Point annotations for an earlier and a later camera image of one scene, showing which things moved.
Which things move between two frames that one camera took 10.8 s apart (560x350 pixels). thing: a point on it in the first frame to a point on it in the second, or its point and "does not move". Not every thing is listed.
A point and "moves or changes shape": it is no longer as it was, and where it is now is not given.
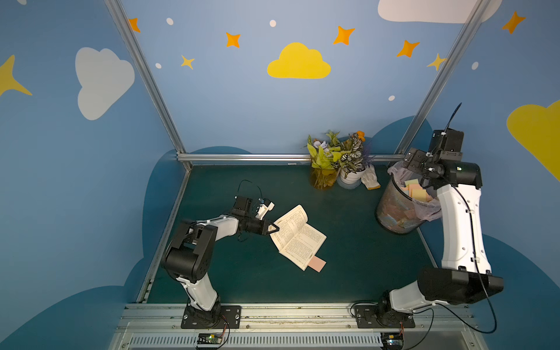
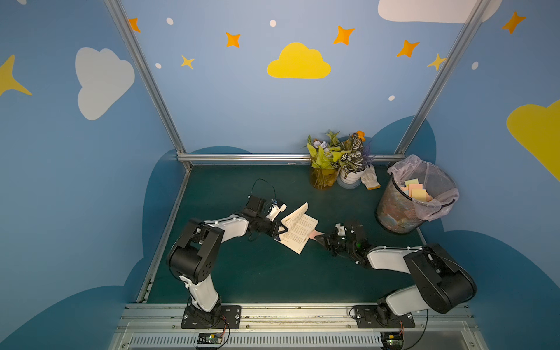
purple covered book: (297, 240) moves or changes shape
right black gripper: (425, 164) to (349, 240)
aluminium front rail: (297, 327) does not move
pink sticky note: (316, 264) to (313, 233)
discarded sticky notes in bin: (416, 192) does not move
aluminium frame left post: (149, 82) does not move
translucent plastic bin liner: (426, 211) does not move
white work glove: (370, 179) does not move
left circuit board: (209, 340) does not move
